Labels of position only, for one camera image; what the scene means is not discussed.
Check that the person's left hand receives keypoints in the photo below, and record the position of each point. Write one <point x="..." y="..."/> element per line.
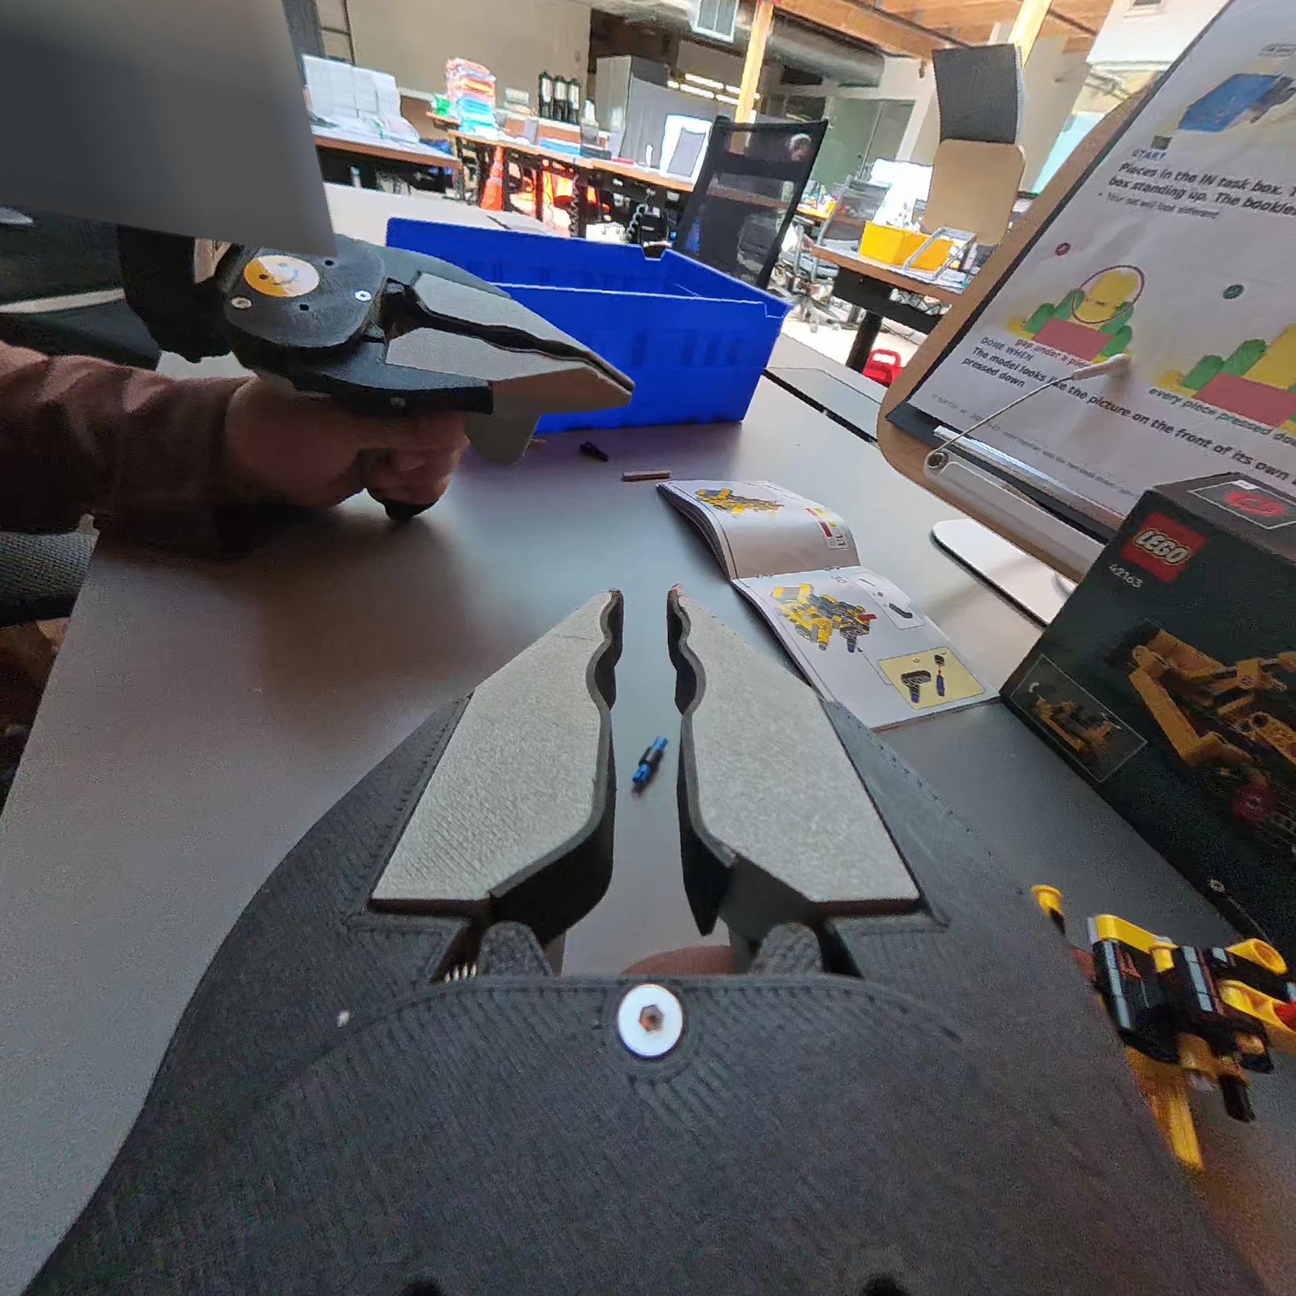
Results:
<point x="324" y="446"/>

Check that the instruction sheet on stand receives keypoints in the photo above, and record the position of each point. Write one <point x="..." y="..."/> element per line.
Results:
<point x="962" y="334"/>

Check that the grey and wooden chair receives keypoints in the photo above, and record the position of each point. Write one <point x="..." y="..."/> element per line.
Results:
<point x="972" y="142"/>

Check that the wooden background table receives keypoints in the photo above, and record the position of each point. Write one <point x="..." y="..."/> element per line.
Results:
<point x="871" y="284"/>

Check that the yellow storage bin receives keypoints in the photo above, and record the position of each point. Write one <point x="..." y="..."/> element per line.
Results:
<point x="891" y="244"/>

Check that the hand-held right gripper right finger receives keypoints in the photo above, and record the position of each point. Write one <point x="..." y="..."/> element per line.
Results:
<point x="779" y="790"/>

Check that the background work table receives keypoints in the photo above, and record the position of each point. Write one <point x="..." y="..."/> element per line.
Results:
<point x="567" y="163"/>
<point x="385" y="157"/>

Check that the stack of colourful packets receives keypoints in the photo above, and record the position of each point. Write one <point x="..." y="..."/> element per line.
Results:
<point x="472" y="96"/>

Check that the person's left forearm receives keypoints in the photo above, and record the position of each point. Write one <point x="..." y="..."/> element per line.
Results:
<point x="111" y="446"/>

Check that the yellow black lego model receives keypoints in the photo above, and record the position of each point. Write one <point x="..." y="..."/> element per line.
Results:
<point x="1164" y="993"/>

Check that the lego instruction booklet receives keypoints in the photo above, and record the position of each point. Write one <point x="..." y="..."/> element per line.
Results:
<point x="810" y="597"/>

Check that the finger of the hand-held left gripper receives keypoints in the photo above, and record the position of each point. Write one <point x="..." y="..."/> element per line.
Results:
<point x="553" y="391"/>
<point x="476" y="304"/>

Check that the black lego box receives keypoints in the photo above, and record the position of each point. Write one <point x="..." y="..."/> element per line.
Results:
<point x="1164" y="689"/>

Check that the black mesh office chair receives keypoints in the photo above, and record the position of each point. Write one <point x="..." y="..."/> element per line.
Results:
<point x="750" y="192"/>

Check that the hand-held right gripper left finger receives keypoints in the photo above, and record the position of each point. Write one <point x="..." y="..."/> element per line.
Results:
<point x="507" y="780"/>

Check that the stack of white boxes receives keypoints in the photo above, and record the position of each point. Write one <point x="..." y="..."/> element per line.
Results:
<point x="354" y="102"/>

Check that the adjacent grey desk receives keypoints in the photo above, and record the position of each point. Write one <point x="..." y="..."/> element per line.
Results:
<point x="820" y="380"/>

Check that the printed instruction sheet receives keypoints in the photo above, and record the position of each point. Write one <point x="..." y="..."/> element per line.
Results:
<point x="1164" y="284"/>

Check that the blue plastic bin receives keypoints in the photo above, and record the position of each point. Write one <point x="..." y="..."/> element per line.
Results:
<point x="648" y="334"/>

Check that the blue black lego pin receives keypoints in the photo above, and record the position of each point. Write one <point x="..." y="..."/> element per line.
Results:
<point x="650" y="762"/>

